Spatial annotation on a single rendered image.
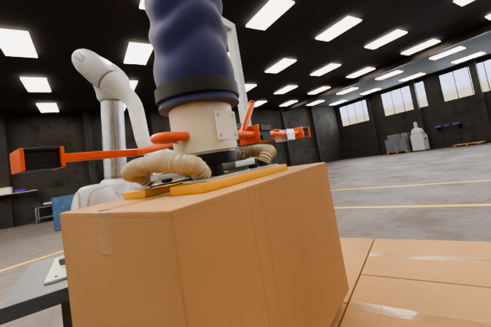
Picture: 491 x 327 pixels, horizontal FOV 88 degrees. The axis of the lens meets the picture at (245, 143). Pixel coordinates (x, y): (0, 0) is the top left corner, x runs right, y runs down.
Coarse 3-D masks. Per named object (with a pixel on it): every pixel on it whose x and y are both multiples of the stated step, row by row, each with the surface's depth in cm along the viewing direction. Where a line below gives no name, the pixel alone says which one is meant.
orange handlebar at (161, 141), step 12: (168, 132) 57; (180, 132) 60; (240, 132) 78; (252, 132) 83; (276, 132) 96; (156, 144) 59; (168, 144) 71; (72, 156) 66; (84, 156) 68; (96, 156) 70; (108, 156) 73; (120, 156) 76
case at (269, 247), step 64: (256, 192) 49; (320, 192) 74; (64, 256) 56; (128, 256) 40; (192, 256) 35; (256, 256) 46; (320, 256) 66; (128, 320) 41; (192, 320) 33; (256, 320) 43; (320, 320) 60
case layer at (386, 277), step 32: (352, 256) 112; (384, 256) 107; (416, 256) 102; (448, 256) 98; (480, 256) 94; (352, 288) 87; (384, 288) 84; (416, 288) 81; (448, 288) 78; (480, 288) 76; (352, 320) 71; (384, 320) 69; (416, 320) 67; (448, 320) 65; (480, 320) 63
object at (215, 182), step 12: (216, 168) 57; (252, 168) 67; (264, 168) 67; (276, 168) 69; (192, 180) 53; (204, 180) 50; (216, 180) 50; (228, 180) 53; (240, 180) 56; (180, 192) 50; (192, 192) 48; (204, 192) 47
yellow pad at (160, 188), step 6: (162, 180) 68; (168, 180) 68; (174, 180) 72; (180, 180) 68; (186, 180) 70; (150, 186) 61; (156, 186) 62; (162, 186) 62; (168, 186) 63; (126, 192) 63; (132, 192) 61; (138, 192) 59; (144, 192) 58; (150, 192) 59; (156, 192) 60; (162, 192) 62; (168, 192) 63; (126, 198) 63; (132, 198) 61; (138, 198) 60
